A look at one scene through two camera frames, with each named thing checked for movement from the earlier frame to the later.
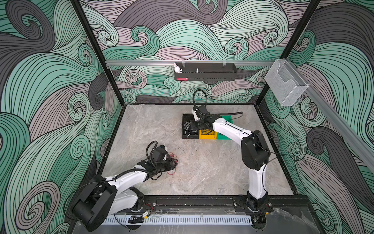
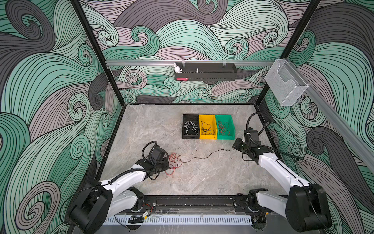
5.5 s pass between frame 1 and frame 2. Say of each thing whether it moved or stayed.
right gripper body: moved
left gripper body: stayed
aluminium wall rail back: stayed
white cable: stayed
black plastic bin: stayed
